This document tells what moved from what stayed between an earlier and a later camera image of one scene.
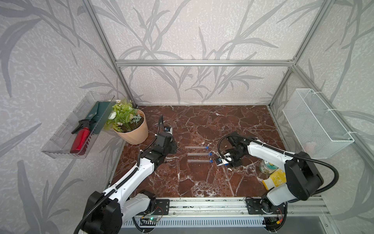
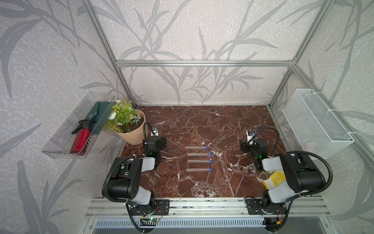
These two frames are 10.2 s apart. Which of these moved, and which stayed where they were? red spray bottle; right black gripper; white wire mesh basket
Moved: right black gripper
Stayed: red spray bottle; white wire mesh basket
